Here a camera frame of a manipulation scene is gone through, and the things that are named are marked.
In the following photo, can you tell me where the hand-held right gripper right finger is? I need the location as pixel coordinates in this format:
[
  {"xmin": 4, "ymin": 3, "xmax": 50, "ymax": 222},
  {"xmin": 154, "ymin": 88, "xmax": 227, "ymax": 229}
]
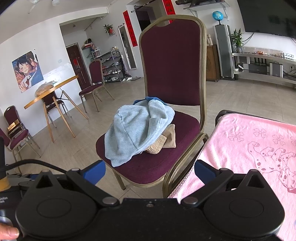
[{"xmin": 180, "ymin": 159, "xmax": 266, "ymax": 207}]

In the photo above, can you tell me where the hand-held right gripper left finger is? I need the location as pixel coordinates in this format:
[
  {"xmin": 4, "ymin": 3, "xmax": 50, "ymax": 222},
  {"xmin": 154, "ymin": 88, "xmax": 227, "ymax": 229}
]
[{"xmin": 35, "ymin": 159, "xmax": 121, "ymax": 207}]

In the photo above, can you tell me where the light grey-blue knit garment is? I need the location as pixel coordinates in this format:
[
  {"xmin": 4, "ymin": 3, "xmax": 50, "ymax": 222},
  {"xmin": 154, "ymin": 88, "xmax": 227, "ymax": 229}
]
[{"xmin": 105, "ymin": 99, "xmax": 175, "ymax": 168}]

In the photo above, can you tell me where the blue garment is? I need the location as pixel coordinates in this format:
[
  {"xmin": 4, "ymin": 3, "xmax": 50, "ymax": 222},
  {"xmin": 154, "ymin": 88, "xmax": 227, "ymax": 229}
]
[{"xmin": 134, "ymin": 97, "xmax": 170, "ymax": 109}]

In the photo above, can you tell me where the person's left hand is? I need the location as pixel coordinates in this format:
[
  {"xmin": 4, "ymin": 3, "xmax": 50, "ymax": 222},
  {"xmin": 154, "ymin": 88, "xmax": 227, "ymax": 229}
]
[{"xmin": 0, "ymin": 224, "xmax": 20, "ymax": 240}]

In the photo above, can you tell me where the pink printed blanket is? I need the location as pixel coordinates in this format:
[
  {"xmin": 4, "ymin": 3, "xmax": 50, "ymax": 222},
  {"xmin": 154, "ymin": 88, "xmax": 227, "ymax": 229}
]
[{"xmin": 168, "ymin": 113, "xmax": 296, "ymax": 241}]

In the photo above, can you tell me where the beige garment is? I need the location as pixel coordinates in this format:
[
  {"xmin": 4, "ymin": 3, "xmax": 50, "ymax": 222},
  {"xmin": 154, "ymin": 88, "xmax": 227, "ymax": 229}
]
[{"xmin": 145, "ymin": 124, "xmax": 177, "ymax": 154}]

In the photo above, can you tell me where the round wooden table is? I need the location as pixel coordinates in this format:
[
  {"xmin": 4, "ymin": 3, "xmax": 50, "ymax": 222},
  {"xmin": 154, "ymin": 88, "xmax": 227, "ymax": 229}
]
[{"xmin": 24, "ymin": 75, "xmax": 89, "ymax": 143}]

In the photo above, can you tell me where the bag of bread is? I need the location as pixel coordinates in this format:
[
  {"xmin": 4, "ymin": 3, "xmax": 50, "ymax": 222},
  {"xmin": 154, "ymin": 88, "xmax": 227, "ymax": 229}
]
[{"xmin": 35, "ymin": 81, "xmax": 59, "ymax": 97}]

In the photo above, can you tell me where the metal shoe rack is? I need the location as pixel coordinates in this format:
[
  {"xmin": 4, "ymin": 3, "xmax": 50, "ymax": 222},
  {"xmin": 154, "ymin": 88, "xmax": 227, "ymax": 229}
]
[{"xmin": 91, "ymin": 47, "xmax": 126, "ymax": 82}]

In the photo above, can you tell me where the brown door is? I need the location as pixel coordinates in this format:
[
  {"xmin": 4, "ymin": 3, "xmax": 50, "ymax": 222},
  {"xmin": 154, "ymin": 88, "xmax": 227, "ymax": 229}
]
[{"xmin": 66, "ymin": 43, "xmax": 92, "ymax": 90}]

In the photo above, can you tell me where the wooden cabinet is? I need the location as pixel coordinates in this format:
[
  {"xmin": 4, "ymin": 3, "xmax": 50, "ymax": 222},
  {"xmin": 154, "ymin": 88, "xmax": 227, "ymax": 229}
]
[{"xmin": 206, "ymin": 44, "xmax": 221, "ymax": 82}]

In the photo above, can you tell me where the grey television stand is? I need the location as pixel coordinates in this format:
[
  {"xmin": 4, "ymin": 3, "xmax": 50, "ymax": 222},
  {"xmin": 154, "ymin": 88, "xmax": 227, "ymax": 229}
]
[{"xmin": 232, "ymin": 52, "xmax": 296, "ymax": 88}]

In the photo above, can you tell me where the large maroon banquet chair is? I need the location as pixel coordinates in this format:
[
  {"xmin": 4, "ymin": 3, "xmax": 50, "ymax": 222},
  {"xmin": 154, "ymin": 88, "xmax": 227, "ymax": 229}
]
[{"xmin": 95, "ymin": 16, "xmax": 210, "ymax": 198}]

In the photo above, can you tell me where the tall grey speaker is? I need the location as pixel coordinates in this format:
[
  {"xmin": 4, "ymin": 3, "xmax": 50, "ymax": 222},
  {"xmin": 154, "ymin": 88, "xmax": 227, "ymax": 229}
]
[{"xmin": 213, "ymin": 24, "xmax": 235, "ymax": 80}]

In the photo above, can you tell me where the small grey speaker box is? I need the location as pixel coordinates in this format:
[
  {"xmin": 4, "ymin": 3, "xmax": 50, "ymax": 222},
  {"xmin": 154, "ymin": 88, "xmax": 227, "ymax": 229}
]
[{"xmin": 269, "ymin": 61, "xmax": 284, "ymax": 77}]

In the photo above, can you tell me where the standing mirror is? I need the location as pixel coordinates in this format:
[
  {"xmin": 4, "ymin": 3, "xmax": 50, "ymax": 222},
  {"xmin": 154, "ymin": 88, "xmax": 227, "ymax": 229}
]
[{"xmin": 118, "ymin": 24, "xmax": 137, "ymax": 70}]

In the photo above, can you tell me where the potted green plant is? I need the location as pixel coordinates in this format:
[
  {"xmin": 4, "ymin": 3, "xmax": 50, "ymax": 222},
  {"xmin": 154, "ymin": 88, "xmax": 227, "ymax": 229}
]
[{"xmin": 231, "ymin": 28, "xmax": 244, "ymax": 53}]

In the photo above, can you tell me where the red door couplet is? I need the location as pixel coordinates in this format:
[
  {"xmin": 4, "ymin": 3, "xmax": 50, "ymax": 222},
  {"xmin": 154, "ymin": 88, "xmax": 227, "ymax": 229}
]
[
  {"xmin": 122, "ymin": 10, "xmax": 138, "ymax": 48},
  {"xmin": 162, "ymin": 0, "xmax": 174, "ymax": 24}
]

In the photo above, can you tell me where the blue globe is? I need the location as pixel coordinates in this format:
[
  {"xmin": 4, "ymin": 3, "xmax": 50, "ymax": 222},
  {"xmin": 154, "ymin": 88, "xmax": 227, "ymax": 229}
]
[{"xmin": 212, "ymin": 10, "xmax": 224, "ymax": 25}]

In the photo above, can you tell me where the black television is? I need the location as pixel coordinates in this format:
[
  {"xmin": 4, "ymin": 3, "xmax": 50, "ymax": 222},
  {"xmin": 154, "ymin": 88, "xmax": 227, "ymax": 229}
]
[{"xmin": 237, "ymin": 0, "xmax": 296, "ymax": 39}]

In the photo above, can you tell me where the dark animal sculpture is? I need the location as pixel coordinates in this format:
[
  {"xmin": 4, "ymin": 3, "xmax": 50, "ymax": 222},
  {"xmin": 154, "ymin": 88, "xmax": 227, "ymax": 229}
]
[{"xmin": 175, "ymin": 0, "xmax": 226, "ymax": 6}]

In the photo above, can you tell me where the white ceiling fan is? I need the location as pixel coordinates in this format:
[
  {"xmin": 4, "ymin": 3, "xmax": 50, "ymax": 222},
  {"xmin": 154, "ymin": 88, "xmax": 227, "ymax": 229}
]
[{"xmin": 27, "ymin": 0, "xmax": 48, "ymax": 14}]

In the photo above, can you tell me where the black cable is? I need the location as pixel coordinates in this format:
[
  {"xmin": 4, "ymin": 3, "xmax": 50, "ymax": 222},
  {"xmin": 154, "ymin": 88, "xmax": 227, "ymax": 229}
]
[{"xmin": 5, "ymin": 159, "xmax": 68, "ymax": 175}]

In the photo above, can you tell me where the anime wall poster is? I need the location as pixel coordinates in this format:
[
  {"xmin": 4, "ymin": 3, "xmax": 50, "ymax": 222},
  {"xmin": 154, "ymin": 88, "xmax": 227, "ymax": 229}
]
[{"xmin": 12, "ymin": 50, "xmax": 44, "ymax": 93}]

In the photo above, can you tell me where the hanging wall plant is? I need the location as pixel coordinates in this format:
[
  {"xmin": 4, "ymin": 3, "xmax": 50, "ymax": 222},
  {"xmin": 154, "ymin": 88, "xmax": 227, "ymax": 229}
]
[{"xmin": 103, "ymin": 24, "xmax": 115, "ymax": 36}]

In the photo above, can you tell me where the glass wall shelf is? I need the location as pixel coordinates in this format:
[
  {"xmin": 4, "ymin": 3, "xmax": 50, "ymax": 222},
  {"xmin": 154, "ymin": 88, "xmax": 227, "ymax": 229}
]
[{"xmin": 183, "ymin": 1, "xmax": 230, "ymax": 18}]

